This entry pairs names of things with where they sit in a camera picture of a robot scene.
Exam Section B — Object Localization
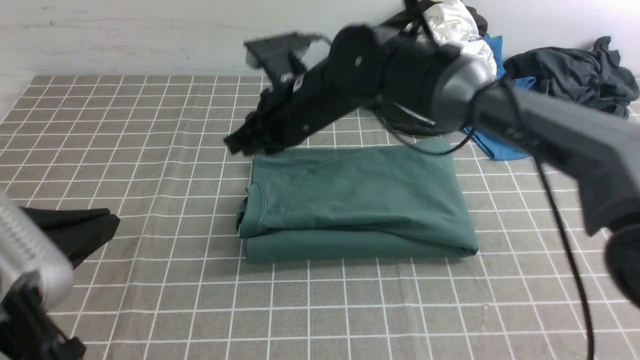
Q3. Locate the black right camera cable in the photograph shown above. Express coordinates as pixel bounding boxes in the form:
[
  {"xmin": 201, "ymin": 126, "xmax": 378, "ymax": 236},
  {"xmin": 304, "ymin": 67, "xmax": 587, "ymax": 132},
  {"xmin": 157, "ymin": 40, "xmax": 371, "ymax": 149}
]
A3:
[{"xmin": 370, "ymin": 75, "xmax": 596, "ymax": 360}]

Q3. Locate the black garment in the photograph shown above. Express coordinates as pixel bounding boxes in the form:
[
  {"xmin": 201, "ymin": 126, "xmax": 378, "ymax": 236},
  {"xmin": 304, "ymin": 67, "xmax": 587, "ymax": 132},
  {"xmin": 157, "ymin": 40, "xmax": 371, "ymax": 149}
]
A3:
[{"xmin": 366, "ymin": 0, "xmax": 489, "ymax": 137}]

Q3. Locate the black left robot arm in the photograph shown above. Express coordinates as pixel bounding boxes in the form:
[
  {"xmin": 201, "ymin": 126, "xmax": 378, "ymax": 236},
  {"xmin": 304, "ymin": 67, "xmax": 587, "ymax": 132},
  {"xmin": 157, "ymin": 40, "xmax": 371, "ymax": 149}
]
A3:
[{"xmin": 0, "ymin": 194, "xmax": 121, "ymax": 360}]

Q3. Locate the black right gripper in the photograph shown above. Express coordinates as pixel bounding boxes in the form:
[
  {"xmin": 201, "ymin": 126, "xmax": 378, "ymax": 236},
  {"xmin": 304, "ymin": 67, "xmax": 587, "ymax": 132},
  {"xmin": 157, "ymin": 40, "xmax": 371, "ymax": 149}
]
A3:
[{"xmin": 223, "ymin": 82, "xmax": 351, "ymax": 157}]

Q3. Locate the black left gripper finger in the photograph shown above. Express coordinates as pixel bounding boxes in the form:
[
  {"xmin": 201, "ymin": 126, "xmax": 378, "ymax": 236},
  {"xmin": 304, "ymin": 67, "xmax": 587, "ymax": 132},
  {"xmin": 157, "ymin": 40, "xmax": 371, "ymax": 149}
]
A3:
[
  {"xmin": 43, "ymin": 214, "xmax": 121, "ymax": 269},
  {"xmin": 20, "ymin": 207, "xmax": 112, "ymax": 231}
]

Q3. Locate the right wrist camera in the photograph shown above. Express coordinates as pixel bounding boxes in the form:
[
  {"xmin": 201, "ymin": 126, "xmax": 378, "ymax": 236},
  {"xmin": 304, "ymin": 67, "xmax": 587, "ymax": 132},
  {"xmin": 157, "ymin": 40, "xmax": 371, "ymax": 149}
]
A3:
[{"xmin": 243, "ymin": 32, "xmax": 331, "ymax": 85}]

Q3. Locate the green long-sleeved shirt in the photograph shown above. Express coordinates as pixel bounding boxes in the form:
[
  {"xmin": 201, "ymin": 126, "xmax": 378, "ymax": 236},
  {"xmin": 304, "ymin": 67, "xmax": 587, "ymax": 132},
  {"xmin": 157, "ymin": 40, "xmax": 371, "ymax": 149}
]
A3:
[{"xmin": 237, "ymin": 137, "xmax": 479, "ymax": 265}]

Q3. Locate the grey checked tablecloth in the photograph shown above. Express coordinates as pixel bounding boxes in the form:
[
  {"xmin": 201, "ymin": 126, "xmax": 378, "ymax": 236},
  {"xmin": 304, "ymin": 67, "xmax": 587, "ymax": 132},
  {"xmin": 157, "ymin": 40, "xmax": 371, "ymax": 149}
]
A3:
[{"xmin": 0, "ymin": 76, "xmax": 640, "ymax": 360}]

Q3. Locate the blue shirt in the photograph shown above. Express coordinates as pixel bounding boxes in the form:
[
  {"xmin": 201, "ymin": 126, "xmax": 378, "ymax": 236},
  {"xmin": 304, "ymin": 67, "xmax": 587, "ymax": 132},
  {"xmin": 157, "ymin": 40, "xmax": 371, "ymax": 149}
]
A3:
[{"xmin": 462, "ymin": 34, "xmax": 530, "ymax": 161}]

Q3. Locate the white shirt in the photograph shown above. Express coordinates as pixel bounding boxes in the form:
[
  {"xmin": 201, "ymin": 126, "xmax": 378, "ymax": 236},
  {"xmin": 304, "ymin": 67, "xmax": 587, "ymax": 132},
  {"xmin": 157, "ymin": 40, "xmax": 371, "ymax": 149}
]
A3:
[{"xmin": 423, "ymin": 0, "xmax": 498, "ymax": 79}]

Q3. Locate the dark grey garment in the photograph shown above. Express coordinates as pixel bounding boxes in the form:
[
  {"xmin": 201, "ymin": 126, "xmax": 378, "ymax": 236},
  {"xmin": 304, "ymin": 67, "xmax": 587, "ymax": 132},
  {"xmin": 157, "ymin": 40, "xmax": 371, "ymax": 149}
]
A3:
[{"xmin": 503, "ymin": 36, "xmax": 639, "ymax": 120}]

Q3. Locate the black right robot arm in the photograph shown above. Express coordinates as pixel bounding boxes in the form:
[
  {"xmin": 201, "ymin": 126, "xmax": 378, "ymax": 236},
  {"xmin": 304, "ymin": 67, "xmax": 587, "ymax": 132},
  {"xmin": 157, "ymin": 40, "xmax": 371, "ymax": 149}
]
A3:
[{"xmin": 224, "ymin": 24, "xmax": 640, "ymax": 306}]

